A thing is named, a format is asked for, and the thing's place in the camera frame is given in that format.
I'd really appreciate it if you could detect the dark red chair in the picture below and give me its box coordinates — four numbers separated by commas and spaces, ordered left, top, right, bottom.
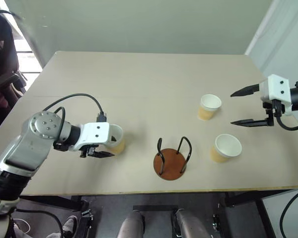
0, 10, 28, 139

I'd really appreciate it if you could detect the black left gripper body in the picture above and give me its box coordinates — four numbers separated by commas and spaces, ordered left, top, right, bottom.
79, 144, 100, 159

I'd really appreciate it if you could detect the grey shoe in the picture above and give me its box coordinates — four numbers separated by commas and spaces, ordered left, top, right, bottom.
62, 215, 78, 237

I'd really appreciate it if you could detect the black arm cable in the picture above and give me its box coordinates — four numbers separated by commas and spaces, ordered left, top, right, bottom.
275, 115, 298, 130
43, 93, 108, 124

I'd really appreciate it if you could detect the tan paper cup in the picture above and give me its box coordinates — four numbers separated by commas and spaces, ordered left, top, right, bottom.
105, 124, 126, 156
209, 133, 243, 164
197, 94, 223, 122

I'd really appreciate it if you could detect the wire cup holder wooden base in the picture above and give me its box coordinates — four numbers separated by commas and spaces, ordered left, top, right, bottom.
153, 136, 193, 182

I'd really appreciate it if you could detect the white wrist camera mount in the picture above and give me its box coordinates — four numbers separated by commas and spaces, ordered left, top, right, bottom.
73, 122, 113, 152
259, 74, 293, 117

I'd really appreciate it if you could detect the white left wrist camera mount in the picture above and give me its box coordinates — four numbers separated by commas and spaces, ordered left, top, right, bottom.
73, 122, 113, 152

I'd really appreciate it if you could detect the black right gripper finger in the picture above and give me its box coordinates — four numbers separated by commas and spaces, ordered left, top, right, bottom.
230, 83, 261, 98
230, 119, 268, 128

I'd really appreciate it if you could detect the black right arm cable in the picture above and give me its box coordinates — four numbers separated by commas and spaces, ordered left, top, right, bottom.
275, 115, 298, 130

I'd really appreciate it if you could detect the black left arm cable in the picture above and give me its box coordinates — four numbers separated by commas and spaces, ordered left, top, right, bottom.
43, 93, 108, 124

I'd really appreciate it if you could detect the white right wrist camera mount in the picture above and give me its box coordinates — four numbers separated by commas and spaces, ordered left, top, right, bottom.
259, 74, 293, 117

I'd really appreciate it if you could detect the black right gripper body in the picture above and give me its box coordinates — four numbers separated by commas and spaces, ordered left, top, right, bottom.
262, 99, 286, 127

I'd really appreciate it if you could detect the dark rounded grey shape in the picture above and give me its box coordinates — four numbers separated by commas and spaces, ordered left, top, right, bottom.
117, 210, 145, 238
175, 208, 212, 238

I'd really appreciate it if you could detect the thin black floor cable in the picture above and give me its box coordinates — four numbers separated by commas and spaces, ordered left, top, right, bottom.
11, 209, 65, 238

